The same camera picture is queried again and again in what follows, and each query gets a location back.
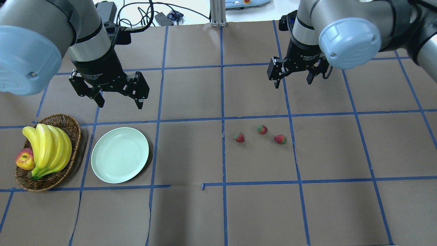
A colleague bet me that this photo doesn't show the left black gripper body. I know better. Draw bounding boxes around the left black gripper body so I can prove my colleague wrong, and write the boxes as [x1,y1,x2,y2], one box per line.
[72,47,128,96]

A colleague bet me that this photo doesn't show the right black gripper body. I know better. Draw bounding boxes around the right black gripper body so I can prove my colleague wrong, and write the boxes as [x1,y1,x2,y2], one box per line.
[284,37,325,76]

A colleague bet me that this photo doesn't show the red strawberry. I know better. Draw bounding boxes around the red strawberry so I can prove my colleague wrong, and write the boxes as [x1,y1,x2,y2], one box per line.
[273,134,286,145]
[234,133,245,143]
[257,125,268,135]

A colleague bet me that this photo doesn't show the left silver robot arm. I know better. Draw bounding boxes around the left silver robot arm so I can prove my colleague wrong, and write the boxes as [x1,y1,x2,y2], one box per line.
[0,0,150,109]

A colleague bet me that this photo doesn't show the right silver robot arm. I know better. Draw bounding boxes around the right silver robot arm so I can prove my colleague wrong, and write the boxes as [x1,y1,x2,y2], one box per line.
[267,0,437,88]

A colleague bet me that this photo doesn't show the light green plate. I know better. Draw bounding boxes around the light green plate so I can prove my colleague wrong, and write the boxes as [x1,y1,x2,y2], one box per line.
[90,127,150,184]

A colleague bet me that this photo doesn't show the brown wicker basket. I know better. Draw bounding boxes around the brown wicker basket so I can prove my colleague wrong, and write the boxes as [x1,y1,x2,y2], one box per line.
[15,114,81,192]

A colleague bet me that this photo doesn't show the yellow banana bunch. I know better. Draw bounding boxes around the yellow banana bunch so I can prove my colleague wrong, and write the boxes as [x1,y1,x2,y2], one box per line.
[22,123,72,180]

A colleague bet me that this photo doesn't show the black power adapter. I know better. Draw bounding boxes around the black power adapter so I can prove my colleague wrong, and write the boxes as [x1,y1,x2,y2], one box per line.
[154,12,174,26]

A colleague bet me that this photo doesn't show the red yellow apple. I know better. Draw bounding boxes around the red yellow apple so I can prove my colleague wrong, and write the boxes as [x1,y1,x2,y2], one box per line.
[15,147,36,171]

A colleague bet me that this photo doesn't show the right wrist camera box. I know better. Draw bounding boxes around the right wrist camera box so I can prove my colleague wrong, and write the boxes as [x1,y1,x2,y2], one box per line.
[278,10,298,36]

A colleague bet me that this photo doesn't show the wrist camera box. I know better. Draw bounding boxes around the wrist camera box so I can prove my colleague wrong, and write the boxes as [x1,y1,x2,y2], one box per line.
[278,10,298,36]
[95,1,131,46]

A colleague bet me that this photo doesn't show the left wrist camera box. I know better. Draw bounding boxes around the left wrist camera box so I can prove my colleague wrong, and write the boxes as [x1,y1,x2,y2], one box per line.
[95,1,131,46]

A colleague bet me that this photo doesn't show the black cables on desk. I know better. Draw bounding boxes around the black cables on desk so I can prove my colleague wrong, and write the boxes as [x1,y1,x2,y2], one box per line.
[114,0,209,28]

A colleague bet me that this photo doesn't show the aluminium frame post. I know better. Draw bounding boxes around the aluminium frame post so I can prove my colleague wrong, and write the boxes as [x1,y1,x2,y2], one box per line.
[210,0,227,28]

